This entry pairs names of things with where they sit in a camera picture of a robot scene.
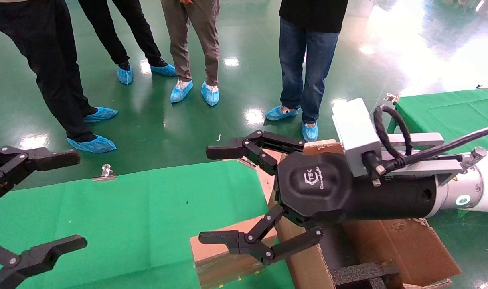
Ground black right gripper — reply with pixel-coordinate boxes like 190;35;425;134
198;129;438;265

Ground small brown cardboard box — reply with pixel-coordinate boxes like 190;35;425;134
190;217;278;289

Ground large open cardboard carton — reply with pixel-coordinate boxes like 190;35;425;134
268;139;462;289

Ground blue shoe cover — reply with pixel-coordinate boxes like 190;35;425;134
201;81;220;107
67;135;117;153
117;66;134;85
302;122;319;142
265;106;300;121
83;107;119;123
150;63;177;77
170;79;193;104

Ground green table cloth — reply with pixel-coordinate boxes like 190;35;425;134
0;159;294;289
387;86;488;219

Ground black foam packing block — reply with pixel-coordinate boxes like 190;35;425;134
331;261;403;289

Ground person black shirt blue jeans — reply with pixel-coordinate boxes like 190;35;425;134
265;0;348;142

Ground person beige shirt black trousers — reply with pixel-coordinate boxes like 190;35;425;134
0;0;119;153

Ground person in brown trousers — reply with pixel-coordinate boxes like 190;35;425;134
160;0;220;107

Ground person in black trousers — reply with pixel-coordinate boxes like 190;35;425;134
77;0;177;85

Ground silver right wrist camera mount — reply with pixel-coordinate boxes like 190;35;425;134
331;98;488;187

